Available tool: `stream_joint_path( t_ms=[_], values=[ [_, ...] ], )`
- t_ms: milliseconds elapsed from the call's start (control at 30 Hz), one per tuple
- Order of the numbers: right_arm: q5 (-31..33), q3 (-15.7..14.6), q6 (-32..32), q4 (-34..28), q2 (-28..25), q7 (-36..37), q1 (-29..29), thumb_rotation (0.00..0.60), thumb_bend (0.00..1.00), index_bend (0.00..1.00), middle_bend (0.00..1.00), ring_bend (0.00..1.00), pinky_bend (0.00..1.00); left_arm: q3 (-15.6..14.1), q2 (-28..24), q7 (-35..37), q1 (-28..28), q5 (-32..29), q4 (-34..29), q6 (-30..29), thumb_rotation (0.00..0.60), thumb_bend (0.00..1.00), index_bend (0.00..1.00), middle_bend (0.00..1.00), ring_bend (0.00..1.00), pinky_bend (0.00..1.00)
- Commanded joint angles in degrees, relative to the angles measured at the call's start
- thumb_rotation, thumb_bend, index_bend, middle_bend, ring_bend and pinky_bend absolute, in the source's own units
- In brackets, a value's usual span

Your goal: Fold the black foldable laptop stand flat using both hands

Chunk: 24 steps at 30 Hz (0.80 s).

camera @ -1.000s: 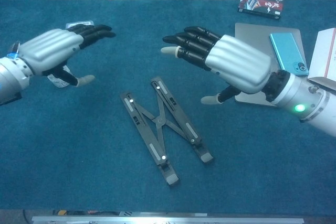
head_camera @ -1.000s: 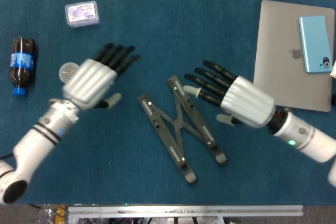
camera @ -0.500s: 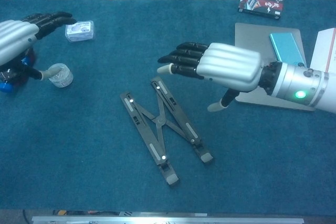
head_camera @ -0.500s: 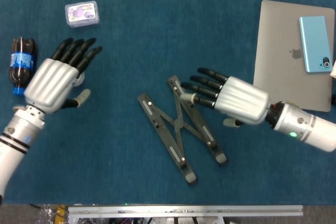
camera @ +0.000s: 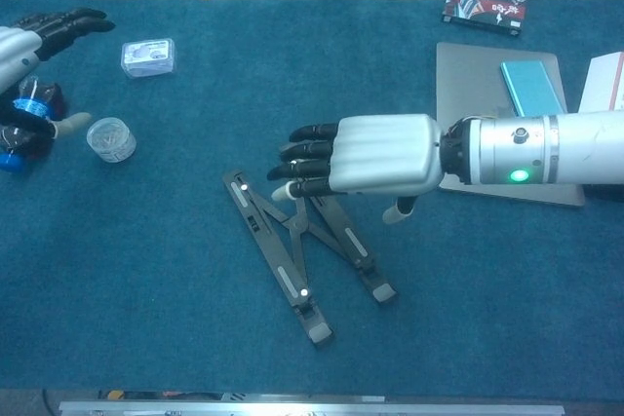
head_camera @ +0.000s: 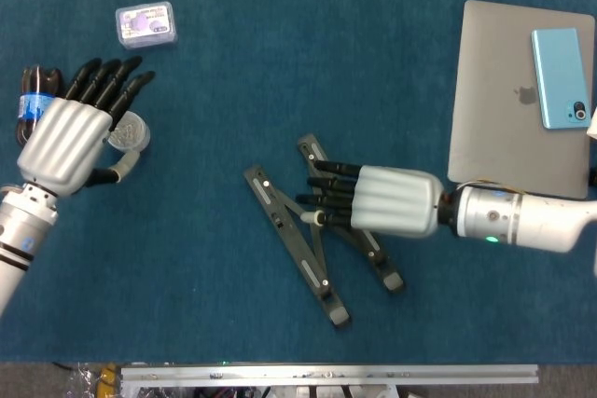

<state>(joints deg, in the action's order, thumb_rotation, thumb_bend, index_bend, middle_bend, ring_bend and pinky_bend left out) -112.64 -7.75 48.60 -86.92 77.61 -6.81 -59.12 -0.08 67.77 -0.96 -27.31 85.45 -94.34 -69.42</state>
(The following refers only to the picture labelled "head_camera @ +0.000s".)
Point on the teal table cloth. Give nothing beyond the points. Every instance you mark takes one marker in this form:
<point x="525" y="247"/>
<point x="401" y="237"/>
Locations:
<point x="233" y="67"/>

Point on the black folding laptop stand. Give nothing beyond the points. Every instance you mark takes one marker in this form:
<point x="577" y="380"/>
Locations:
<point x="289" y="211"/>

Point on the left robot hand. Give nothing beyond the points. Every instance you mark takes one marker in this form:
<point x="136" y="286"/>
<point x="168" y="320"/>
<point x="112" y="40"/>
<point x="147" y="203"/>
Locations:
<point x="65" y="141"/>

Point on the cola bottle blue label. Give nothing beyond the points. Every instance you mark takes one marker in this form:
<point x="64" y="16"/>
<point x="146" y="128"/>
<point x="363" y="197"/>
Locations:
<point x="28" y="109"/>

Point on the clear plastic bag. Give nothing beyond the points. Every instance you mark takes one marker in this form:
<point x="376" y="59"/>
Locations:
<point x="84" y="381"/>

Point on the clear round jar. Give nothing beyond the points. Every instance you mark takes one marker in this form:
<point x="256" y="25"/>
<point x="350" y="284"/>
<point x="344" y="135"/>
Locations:
<point x="135" y="134"/>

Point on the white cardboard box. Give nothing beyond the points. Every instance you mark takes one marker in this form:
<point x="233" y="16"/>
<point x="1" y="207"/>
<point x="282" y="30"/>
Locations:
<point x="593" y="125"/>

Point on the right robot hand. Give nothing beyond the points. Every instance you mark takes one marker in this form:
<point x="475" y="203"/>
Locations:
<point x="396" y="202"/>

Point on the light blue smartphone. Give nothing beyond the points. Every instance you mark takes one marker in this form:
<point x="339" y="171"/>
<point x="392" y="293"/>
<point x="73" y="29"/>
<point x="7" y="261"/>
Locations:
<point x="559" y="76"/>

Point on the clear plastic card box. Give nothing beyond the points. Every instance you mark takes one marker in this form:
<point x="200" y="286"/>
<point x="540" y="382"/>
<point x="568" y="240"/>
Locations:
<point x="146" y="25"/>

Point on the aluminium profile rail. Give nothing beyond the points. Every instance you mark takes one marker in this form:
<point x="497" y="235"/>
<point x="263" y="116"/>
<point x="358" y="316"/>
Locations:
<point x="326" y="375"/>

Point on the grey laptop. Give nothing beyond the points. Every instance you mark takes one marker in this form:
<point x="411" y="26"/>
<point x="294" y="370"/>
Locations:
<point x="494" y="67"/>

